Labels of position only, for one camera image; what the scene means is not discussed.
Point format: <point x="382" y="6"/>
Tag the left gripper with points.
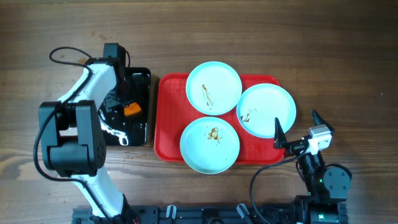
<point x="115" y="101"/>

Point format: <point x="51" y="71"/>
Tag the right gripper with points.
<point x="280" y="141"/>

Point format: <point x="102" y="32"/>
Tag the orange sponge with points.
<point x="132" y="109"/>

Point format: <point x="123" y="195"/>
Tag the light blue plate bottom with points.
<point x="209" y="145"/>

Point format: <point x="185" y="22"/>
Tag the light blue plate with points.
<point x="209" y="145"/>
<point x="213" y="88"/>
<point x="260" y="105"/>

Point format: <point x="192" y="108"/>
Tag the light blue plate top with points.
<point x="213" y="88"/>

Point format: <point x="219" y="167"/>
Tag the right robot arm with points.
<point x="327" y="184"/>

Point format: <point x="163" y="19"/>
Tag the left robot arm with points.
<point x="70" y="145"/>

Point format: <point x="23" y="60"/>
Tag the black rectangular water tray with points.
<point x="119" y="130"/>

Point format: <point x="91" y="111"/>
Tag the light blue plate right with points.
<point x="260" y="105"/>

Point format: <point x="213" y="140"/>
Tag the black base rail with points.
<point x="274" y="213"/>

